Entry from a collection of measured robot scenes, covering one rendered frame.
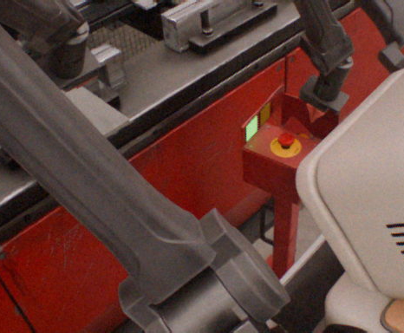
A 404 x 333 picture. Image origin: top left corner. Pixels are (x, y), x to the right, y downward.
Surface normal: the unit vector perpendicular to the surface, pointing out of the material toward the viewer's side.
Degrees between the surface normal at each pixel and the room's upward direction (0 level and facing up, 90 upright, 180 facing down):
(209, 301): 37
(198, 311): 41
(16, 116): 69
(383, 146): 49
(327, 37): 90
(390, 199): 90
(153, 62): 0
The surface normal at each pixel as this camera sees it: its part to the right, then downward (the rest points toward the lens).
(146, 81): -0.07, -0.71
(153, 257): 0.20, 0.37
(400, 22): -0.17, -0.06
